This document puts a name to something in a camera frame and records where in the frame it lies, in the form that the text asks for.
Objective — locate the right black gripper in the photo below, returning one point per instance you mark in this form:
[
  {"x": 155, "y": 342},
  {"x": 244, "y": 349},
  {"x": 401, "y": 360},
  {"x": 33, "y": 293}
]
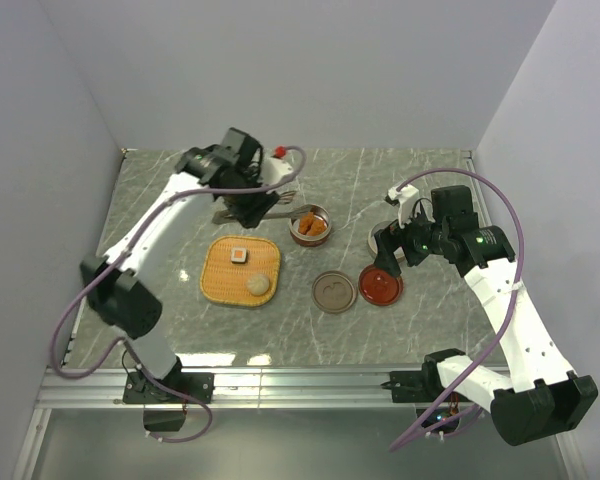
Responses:
[{"x": 385, "y": 258}]

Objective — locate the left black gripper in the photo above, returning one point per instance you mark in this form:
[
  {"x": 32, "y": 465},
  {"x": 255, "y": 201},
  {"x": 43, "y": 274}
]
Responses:
[{"x": 251, "y": 216}]

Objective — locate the metal tongs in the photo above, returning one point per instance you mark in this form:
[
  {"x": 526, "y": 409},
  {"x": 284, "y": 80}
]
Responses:
[{"x": 225, "y": 216}]

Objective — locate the sushi piece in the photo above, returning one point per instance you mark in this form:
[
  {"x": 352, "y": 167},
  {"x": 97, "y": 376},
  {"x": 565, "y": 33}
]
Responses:
[{"x": 239, "y": 255}]

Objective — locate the fried chicken drumstick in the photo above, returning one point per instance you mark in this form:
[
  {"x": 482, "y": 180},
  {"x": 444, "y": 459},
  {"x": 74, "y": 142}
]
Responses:
[
  {"x": 318, "y": 227},
  {"x": 305, "y": 223}
]

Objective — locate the white steamed bun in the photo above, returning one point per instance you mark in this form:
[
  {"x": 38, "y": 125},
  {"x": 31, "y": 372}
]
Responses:
[{"x": 257, "y": 284}]

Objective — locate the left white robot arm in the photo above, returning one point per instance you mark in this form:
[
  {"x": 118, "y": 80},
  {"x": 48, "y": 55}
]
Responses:
[{"x": 121, "y": 282}]

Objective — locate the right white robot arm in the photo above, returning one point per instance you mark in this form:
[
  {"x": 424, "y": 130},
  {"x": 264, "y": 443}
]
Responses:
[{"x": 541, "y": 395}]

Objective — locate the brown-sided metal tin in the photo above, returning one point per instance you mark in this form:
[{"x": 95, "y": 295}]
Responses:
[{"x": 372, "y": 245}]

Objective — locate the red round lid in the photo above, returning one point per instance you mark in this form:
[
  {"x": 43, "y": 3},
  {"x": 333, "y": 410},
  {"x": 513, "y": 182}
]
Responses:
[{"x": 378, "y": 287}]

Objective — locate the brown round lid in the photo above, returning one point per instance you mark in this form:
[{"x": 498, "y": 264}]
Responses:
[{"x": 333, "y": 292}]

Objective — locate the red-sided metal tin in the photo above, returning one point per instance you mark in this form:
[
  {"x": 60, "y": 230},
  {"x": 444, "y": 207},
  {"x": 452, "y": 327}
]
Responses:
[{"x": 320, "y": 215}]

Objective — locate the woven bamboo tray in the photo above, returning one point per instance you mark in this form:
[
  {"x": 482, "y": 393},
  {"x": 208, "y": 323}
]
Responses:
[{"x": 223, "y": 282}]

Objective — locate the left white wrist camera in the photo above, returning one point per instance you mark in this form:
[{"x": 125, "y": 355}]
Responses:
[{"x": 275, "y": 167}]

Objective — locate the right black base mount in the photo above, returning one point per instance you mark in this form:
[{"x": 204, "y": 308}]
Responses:
[{"x": 421, "y": 387}]

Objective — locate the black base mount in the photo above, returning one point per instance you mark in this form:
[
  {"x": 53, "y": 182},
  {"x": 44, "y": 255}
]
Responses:
[
  {"x": 421, "y": 387},
  {"x": 166, "y": 408}
]

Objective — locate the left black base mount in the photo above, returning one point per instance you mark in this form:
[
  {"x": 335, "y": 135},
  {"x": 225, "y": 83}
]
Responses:
[{"x": 166, "y": 408}]

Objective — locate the aluminium frame rail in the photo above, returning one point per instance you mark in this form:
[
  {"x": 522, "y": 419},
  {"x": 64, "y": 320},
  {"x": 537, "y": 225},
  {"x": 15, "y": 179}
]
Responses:
[{"x": 271, "y": 423}]

